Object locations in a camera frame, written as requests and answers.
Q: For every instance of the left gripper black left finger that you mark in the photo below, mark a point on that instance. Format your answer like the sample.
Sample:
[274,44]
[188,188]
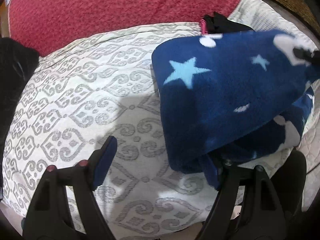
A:
[49,215]

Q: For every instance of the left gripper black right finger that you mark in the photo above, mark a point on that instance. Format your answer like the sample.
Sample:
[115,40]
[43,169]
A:
[246,206]

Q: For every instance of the blue star print fleece pants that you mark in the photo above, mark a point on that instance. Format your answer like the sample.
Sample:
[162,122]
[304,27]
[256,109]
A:
[234,96]

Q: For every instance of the white grey patterned mattress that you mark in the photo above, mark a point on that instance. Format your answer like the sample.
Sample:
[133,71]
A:
[104,85]

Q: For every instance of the black folded garment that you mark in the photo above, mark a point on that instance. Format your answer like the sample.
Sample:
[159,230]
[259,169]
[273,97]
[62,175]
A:
[18,64]

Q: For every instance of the black folded cloth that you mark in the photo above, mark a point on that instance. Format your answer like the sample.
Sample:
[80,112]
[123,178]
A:
[219,24]

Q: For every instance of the pink folded cloth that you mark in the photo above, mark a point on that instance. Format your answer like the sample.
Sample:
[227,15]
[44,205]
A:
[203,27]

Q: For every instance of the red textured blanket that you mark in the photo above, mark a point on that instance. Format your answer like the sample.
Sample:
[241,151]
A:
[48,25]

